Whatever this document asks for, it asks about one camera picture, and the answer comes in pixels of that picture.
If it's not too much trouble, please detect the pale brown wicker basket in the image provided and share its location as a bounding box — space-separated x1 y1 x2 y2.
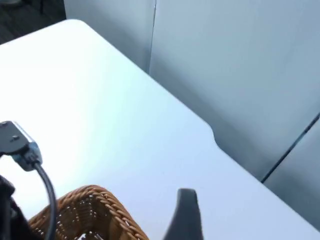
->
27 184 151 240

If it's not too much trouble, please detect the black cable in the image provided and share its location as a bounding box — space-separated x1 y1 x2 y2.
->
33 161 58 240

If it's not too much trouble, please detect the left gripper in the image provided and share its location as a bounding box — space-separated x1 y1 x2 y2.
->
0 174 35 240

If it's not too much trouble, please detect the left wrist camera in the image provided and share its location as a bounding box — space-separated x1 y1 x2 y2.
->
0 120 42 172

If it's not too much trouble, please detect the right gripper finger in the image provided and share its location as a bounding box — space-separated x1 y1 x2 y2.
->
162 188 206 240

